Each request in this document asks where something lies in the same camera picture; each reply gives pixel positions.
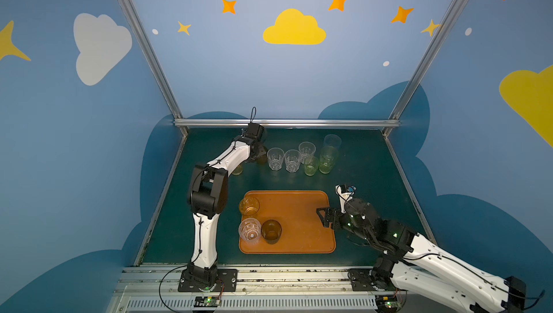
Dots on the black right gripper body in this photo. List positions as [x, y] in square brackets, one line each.
[334, 218]

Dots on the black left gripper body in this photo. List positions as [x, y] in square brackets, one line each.
[259, 147]

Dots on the brown textured glass front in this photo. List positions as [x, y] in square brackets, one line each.
[271, 231]

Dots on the short yellow plastic glass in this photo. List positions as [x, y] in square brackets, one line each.
[249, 206]

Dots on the clear faceted plastic glass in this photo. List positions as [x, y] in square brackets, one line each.
[250, 230]

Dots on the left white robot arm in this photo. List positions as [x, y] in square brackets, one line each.
[208, 196]

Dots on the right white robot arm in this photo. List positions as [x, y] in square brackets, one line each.
[410, 262]

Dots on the orange plastic tray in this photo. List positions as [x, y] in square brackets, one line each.
[302, 230]

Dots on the dark brown textured glass back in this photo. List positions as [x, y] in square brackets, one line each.
[262, 160]

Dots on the clear ribbed glass left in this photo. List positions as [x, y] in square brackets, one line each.
[275, 158]

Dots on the clear ribbed glass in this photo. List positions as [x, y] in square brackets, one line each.
[293, 160]
[275, 158]
[306, 149]

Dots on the tall yellow plastic glass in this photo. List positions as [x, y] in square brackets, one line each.
[238, 170]

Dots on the clear ribbed glass middle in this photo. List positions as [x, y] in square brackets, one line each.
[293, 160]

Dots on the clear ribbed glass right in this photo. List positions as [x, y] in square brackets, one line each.
[306, 149]

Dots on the short green glass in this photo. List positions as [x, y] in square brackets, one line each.
[311, 165]

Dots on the tall green glass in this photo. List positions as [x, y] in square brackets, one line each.
[328, 158]

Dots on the right green circuit board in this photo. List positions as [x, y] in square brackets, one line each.
[386, 304]

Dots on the green circuit board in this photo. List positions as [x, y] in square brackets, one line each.
[206, 302]
[386, 304]

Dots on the left green circuit board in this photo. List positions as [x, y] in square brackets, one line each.
[206, 302]

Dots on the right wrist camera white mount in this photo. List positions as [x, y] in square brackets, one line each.
[345, 194]

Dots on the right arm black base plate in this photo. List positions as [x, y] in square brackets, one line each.
[367, 280]

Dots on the horizontal aluminium back rail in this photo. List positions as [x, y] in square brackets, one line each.
[288, 123]

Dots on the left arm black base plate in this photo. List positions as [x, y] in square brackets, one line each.
[208, 280]

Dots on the left aluminium frame post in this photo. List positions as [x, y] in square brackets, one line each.
[144, 43]

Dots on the aluminium frame post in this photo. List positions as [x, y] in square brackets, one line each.
[144, 43]
[448, 21]

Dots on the right aluminium frame post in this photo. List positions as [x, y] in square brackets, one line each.
[448, 21]

